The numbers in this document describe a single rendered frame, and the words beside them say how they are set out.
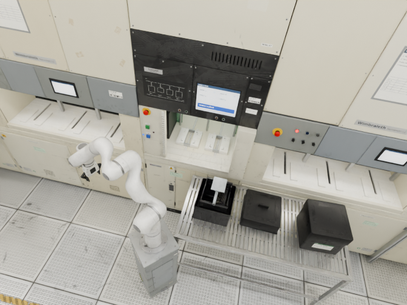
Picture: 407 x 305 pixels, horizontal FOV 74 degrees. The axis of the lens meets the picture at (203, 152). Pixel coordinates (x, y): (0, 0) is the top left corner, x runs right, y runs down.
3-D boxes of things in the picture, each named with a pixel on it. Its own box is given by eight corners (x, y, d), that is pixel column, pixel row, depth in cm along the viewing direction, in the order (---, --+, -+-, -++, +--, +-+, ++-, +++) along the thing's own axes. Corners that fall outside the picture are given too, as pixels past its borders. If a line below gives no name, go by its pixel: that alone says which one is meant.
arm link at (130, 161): (143, 225, 172) (161, 208, 182) (154, 230, 164) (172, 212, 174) (105, 161, 150) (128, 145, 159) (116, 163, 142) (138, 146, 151)
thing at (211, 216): (200, 189, 229) (202, 177, 217) (232, 198, 226) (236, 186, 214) (192, 218, 210) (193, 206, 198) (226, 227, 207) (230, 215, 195)
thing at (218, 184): (205, 192, 227) (208, 167, 204) (228, 198, 225) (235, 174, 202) (197, 216, 210) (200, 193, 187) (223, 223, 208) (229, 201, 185)
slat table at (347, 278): (172, 272, 254) (173, 236, 199) (188, 217, 295) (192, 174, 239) (312, 308, 244) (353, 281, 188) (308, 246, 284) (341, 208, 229)
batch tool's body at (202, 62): (147, 210, 297) (126, 32, 154) (172, 150, 361) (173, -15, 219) (226, 229, 289) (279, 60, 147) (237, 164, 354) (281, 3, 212)
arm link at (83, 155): (85, 164, 154) (72, 170, 178) (108, 149, 164) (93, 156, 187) (75, 151, 152) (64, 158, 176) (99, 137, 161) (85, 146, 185)
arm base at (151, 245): (146, 258, 186) (145, 247, 172) (135, 236, 196) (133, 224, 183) (171, 245, 194) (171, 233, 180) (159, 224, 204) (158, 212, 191)
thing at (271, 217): (239, 224, 210) (242, 216, 200) (244, 194, 230) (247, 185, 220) (277, 235, 207) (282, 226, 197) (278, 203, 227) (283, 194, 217)
